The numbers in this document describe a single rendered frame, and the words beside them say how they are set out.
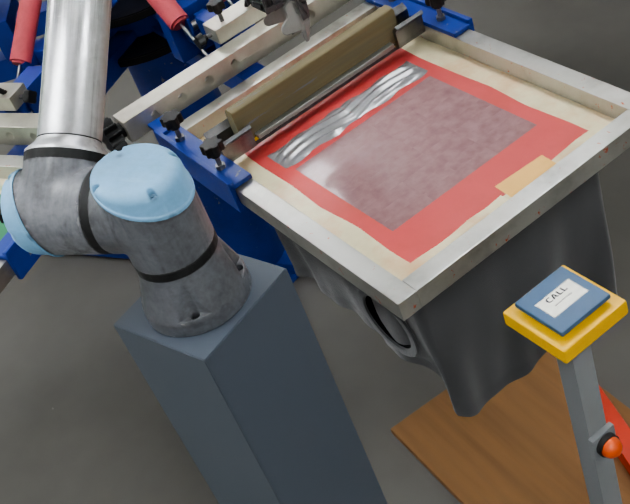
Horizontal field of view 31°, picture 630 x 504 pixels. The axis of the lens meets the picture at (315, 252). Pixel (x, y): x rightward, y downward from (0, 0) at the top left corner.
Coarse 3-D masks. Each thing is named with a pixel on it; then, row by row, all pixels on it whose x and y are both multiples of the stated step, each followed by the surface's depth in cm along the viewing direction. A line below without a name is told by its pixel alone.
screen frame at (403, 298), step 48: (480, 48) 216; (240, 96) 230; (576, 96) 199; (624, 96) 192; (624, 144) 187; (240, 192) 205; (528, 192) 181; (336, 240) 186; (480, 240) 176; (384, 288) 174; (432, 288) 174
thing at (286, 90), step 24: (360, 24) 222; (384, 24) 224; (336, 48) 220; (360, 48) 223; (288, 72) 217; (312, 72) 219; (336, 72) 222; (264, 96) 215; (288, 96) 218; (240, 120) 214; (264, 120) 217
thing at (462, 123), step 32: (384, 64) 229; (416, 64) 225; (352, 96) 224; (416, 96) 217; (448, 96) 214; (480, 96) 211; (384, 128) 212; (416, 128) 209; (448, 128) 206; (480, 128) 203; (512, 128) 201; (544, 128) 198; (576, 128) 195; (448, 160) 199; (480, 160) 196; (512, 160) 194
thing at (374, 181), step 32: (288, 128) 222; (352, 128) 215; (256, 160) 217; (320, 160) 211; (352, 160) 208; (384, 160) 205; (416, 160) 202; (320, 192) 203; (352, 192) 201; (384, 192) 198; (416, 192) 195; (448, 192) 193; (480, 192) 190; (384, 224) 191; (416, 224) 189; (448, 224) 186; (416, 256) 183
